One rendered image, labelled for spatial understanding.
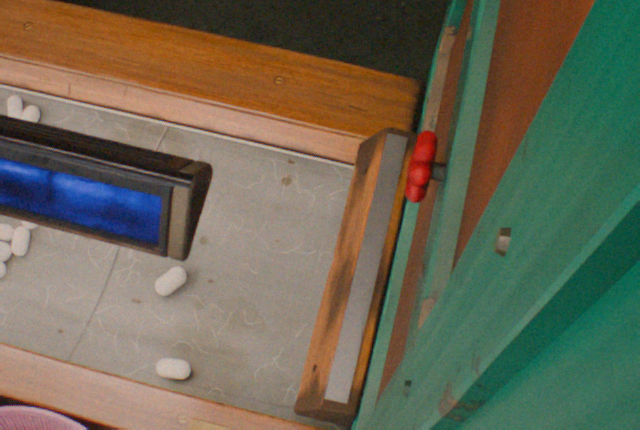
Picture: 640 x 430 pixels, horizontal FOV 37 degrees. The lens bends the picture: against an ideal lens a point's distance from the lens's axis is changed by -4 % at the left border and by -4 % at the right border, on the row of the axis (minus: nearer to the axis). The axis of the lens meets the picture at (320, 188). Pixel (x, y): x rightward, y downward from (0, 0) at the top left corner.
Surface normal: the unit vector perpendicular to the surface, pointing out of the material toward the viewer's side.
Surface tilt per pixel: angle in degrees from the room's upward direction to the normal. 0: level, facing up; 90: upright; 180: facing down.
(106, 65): 0
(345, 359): 0
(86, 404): 0
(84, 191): 58
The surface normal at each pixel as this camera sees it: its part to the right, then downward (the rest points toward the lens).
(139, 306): 0.05, -0.39
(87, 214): -0.17, 0.55
